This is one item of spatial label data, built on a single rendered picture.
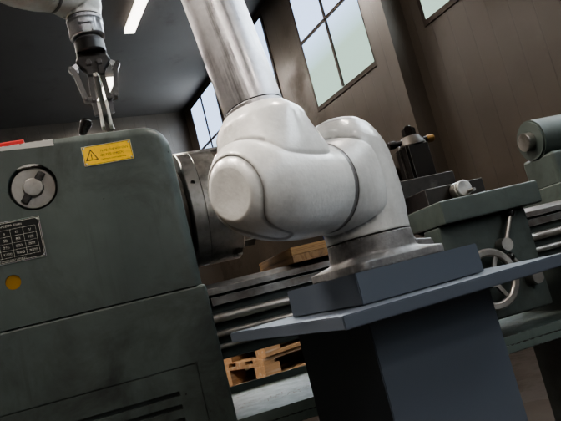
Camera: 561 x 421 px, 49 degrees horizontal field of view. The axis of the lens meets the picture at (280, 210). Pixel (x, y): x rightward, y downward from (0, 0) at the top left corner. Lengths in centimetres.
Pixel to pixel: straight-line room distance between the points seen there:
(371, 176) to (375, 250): 12
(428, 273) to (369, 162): 21
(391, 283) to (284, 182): 25
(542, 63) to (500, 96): 45
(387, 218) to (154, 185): 60
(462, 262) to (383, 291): 17
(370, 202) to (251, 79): 28
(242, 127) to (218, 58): 14
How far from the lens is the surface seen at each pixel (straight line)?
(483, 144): 538
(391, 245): 105
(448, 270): 106
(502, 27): 521
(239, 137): 93
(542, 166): 217
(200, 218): 156
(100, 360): 141
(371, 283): 97
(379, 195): 105
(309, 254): 157
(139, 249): 142
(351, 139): 106
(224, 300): 153
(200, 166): 160
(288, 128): 93
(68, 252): 142
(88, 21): 169
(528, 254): 176
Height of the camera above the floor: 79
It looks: 8 degrees up
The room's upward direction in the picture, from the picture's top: 14 degrees counter-clockwise
